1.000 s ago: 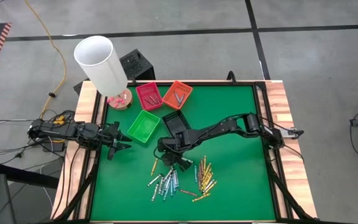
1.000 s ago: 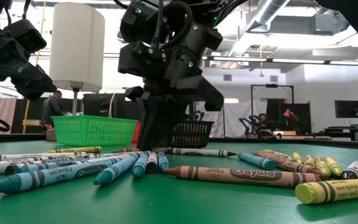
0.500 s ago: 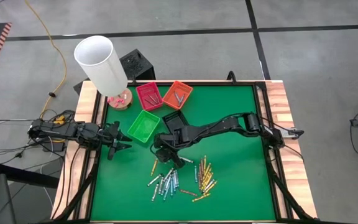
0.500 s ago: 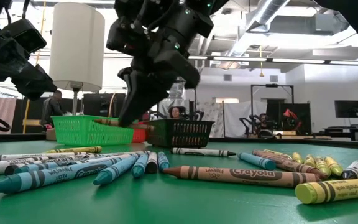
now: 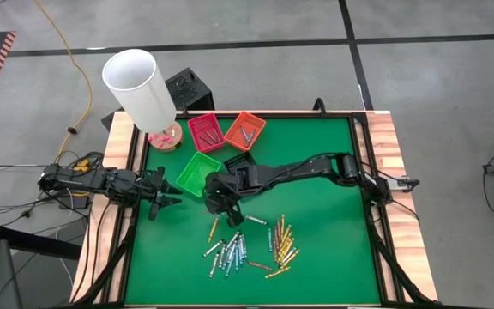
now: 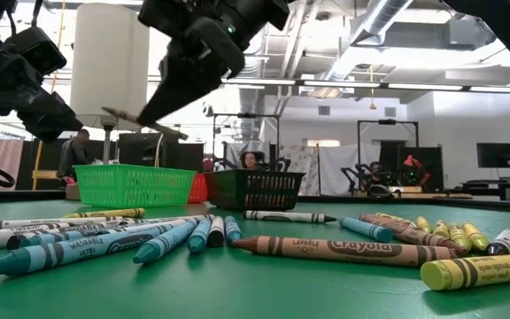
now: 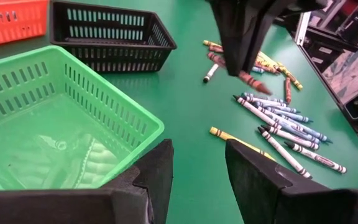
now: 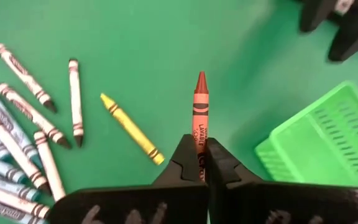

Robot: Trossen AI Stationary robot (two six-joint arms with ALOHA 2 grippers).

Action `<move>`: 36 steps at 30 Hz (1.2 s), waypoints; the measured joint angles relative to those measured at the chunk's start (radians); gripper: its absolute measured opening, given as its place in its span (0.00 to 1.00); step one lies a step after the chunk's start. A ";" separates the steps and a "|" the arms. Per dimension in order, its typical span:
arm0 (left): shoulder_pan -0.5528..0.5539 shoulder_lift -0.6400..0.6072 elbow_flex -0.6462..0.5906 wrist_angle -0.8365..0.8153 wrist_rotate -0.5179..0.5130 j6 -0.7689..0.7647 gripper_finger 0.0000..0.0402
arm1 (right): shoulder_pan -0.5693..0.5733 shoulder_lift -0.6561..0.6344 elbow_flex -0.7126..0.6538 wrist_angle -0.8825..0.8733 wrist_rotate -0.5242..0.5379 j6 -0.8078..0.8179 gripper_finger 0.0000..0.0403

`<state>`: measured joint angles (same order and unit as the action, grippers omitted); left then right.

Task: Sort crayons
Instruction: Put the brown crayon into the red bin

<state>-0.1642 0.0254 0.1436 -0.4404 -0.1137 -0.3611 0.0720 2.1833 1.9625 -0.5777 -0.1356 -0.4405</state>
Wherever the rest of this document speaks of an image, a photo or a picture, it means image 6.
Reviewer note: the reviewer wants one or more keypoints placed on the person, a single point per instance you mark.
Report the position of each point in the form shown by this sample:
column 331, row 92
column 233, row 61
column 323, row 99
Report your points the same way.
column 251, row 159
column 73, row 155
column 375, row 173

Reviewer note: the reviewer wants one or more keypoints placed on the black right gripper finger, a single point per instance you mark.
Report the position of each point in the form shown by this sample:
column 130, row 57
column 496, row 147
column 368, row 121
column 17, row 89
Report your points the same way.
column 180, row 84

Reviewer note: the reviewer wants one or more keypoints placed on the long ceiling light strip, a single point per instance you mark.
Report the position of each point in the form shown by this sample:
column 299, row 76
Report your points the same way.
column 348, row 83

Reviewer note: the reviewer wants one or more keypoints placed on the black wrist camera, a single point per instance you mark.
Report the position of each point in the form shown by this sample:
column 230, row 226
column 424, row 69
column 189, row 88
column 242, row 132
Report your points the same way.
column 217, row 46
column 38, row 51

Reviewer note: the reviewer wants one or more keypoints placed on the white crayon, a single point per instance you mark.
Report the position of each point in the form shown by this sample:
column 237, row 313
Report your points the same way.
column 286, row 216

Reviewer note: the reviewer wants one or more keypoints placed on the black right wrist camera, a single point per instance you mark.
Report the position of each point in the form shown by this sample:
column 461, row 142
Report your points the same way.
column 217, row 46

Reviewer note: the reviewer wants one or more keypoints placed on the black monitor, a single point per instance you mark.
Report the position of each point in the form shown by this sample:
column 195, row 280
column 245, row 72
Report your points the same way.
column 496, row 155

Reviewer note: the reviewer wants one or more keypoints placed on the red desk lamp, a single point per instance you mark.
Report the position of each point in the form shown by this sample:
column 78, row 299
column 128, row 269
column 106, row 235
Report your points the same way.
column 414, row 163

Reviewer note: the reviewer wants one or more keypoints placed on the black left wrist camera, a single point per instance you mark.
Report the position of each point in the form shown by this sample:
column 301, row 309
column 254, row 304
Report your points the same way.
column 38, row 51

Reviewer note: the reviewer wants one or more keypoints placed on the red plastic basket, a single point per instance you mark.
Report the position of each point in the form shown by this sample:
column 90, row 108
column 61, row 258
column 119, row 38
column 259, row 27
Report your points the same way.
column 198, row 188

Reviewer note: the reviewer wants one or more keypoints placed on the black partition panels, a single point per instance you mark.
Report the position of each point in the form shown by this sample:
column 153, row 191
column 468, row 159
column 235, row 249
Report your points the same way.
column 171, row 155

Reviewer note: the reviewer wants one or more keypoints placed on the yellow slanted pole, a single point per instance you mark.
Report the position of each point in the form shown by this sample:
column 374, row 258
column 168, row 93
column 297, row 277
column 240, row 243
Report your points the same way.
column 37, row 168

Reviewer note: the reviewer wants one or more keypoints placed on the patterned white curtain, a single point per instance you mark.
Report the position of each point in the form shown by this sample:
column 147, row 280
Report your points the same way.
column 299, row 168

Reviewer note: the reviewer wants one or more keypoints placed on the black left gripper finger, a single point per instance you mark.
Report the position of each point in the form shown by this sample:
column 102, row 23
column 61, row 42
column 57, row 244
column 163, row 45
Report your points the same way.
column 44, row 133
column 56, row 113

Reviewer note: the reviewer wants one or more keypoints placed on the silver ceiling duct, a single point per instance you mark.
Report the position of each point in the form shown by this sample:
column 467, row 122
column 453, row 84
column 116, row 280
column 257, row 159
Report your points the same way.
column 248, row 111
column 370, row 26

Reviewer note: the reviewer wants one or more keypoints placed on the black background robot arm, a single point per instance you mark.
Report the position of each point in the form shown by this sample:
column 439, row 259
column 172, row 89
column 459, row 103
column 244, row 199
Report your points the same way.
column 354, row 177

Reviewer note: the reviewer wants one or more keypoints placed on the black plastic basket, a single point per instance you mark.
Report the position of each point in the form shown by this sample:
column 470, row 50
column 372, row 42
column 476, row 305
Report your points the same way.
column 255, row 190

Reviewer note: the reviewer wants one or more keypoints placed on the green plastic basket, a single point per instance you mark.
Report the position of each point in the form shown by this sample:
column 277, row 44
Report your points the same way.
column 135, row 186

